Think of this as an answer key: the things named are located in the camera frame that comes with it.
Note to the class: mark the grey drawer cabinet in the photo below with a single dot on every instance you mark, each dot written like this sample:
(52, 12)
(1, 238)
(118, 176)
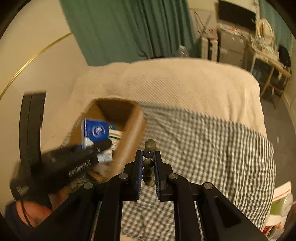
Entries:
(232, 42)

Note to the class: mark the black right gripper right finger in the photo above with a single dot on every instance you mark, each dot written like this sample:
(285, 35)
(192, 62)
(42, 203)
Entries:
(201, 212)

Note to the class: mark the green checkered cloth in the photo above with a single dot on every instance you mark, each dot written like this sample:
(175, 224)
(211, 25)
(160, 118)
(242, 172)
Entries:
(235, 159)

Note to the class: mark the white round fan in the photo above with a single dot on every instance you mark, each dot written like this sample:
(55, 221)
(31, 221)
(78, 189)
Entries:
(264, 32)

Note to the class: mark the black wall television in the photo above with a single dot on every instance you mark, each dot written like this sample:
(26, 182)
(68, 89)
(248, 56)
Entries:
(237, 15)

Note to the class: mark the white radiator heater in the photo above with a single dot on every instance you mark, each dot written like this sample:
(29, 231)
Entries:
(209, 48)

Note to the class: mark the brown cardboard box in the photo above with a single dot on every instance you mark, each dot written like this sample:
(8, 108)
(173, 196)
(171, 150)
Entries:
(126, 128)

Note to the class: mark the left hand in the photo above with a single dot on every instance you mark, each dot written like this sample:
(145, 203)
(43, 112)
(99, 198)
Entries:
(32, 213)

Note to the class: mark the wooden side desk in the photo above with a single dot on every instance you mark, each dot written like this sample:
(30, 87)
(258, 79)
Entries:
(274, 73)

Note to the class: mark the white green medicine box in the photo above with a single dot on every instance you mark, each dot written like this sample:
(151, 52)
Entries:
(115, 136)

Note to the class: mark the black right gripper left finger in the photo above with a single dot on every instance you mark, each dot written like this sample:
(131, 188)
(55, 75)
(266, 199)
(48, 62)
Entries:
(94, 212)

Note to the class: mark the large green curtain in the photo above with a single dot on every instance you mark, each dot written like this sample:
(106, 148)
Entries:
(129, 31)

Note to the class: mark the black bag on desk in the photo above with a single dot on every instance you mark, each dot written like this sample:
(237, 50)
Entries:
(284, 56)

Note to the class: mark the blue white tissue box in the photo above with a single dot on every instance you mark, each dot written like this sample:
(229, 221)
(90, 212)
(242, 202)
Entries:
(94, 131)

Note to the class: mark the small green curtain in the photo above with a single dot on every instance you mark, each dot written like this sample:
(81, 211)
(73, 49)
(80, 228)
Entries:
(281, 31)

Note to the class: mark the cream bed blanket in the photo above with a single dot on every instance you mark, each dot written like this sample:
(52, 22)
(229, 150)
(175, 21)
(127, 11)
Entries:
(215, 89)

